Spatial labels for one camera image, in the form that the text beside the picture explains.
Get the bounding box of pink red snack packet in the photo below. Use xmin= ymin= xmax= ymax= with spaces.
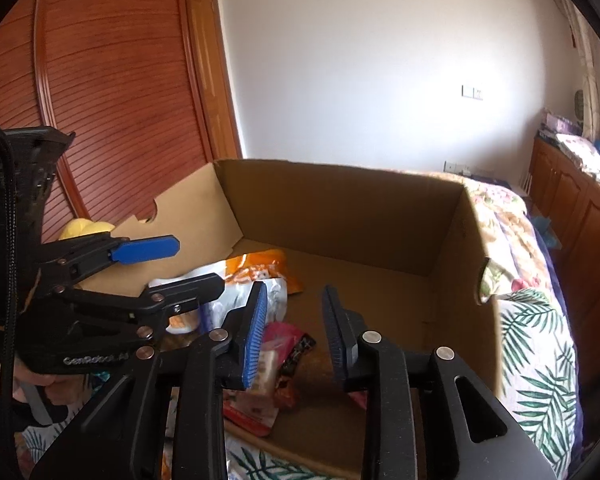
xmin=261 ymin=322 xmax=319 ymax=411

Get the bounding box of brown cardboard box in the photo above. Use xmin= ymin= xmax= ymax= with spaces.
xmin=112 ymin=159 xmax=506 ymax=480

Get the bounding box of leaf print blanket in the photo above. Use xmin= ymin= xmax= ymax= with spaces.
xmin=15 ymin=287 xmax=581 ymax=480

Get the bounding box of orange white snack packet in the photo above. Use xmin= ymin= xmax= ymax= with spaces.
xmin=200 ymin=249 xmax=306 ymax=335

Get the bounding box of wooden slatted wardrobe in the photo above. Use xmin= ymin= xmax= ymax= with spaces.
xmin=0 ymin=0 xmax=242 ymax=261

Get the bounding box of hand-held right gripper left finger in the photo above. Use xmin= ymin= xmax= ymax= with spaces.
xmin=30 ymin=280 xmax=270 ymax=480

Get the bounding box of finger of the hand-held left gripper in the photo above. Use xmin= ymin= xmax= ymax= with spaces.
xmin=32 ymin=234 xmax=181 ymax=286
xmin=27 ymin=273 xmax=226 ymax=341

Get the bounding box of red white snack packet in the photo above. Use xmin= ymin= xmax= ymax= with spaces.
xmin=222 ymin=350 xmax=281 ymax=438

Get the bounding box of folded patterned cloth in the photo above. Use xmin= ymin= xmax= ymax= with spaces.
xmin=555 ymin=132 xmax=600 ymax=186

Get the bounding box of floral quilt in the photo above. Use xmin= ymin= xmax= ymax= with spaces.
xmin=460 ymin=172 xmax=552 ymax=307

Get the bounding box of patterned curtain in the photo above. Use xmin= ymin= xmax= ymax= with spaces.
xmin=550 ymin=0 xmax=600 ymax=141

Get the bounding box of plain wooden door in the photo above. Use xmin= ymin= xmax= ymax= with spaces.
xmin=186 ymin=0 xmax=244 ymax=161

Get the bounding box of wooden cabinet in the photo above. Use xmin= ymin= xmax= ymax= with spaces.
xmin=527 ymin=135 xmax=600 ymax=396

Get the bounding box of yellow plush toy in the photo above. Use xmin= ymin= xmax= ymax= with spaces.
xmin=60 ymin=217 xmax=115 ymax=241

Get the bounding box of purple box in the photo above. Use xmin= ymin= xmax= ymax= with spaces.
xmin=540 ymin=109 xmax=583 ymax=139

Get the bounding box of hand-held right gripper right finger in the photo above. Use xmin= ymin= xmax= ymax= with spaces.
xmin=320 ymin=285 xmax=558 ymax=480

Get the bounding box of blue cloth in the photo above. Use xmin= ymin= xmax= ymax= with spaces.
xmin=530 ymin=215 xmax=564 ymax=251

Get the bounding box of person's left hand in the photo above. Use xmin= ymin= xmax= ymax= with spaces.
xmin=0 ymin=360 xmax=106 ymax=406

